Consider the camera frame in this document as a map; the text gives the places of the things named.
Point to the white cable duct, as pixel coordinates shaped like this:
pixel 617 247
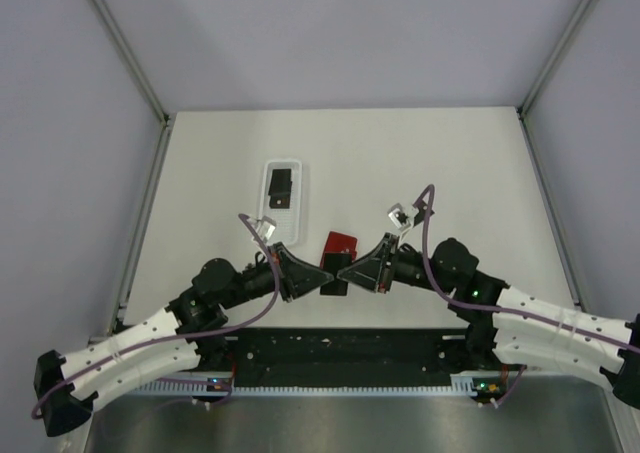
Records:
pixel 214 387

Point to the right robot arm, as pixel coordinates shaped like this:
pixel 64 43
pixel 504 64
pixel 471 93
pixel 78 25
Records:
pixel 506 325

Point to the red leather card holder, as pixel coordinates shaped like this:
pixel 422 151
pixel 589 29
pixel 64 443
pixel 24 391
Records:
pixel 337 242

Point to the left aluminium frame post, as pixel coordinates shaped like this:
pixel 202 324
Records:
pixel 129 59

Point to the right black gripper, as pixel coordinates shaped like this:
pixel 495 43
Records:
pixel 360 273

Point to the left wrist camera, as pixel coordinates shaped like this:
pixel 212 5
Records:
pixel 264 228

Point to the right aluminium frame post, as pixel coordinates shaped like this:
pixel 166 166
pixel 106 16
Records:
pixel 568 35

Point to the white plastic tray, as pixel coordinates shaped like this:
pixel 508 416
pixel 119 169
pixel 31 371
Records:
pixel 288 220

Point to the black VIP credit card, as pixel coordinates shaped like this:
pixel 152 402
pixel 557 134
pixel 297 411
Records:
pixel 332 263

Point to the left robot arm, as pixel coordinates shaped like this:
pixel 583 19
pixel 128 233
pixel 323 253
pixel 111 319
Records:
pixel 187 334

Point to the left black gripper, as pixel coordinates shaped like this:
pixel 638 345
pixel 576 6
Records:
pixel 294 274

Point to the black card in tray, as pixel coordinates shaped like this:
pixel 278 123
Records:
pixel 281 182
pixel 279 199

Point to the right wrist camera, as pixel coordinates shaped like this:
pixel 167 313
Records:
pixel 403 218

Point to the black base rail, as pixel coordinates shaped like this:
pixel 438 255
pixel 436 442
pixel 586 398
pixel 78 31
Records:
pixel 360 358

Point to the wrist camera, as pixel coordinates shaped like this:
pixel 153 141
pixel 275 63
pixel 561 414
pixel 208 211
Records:
pixel 264 228
pixel 403 218

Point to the aluminium frame post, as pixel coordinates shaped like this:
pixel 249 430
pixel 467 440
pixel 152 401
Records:
pixel 568 35
pixel 129 59

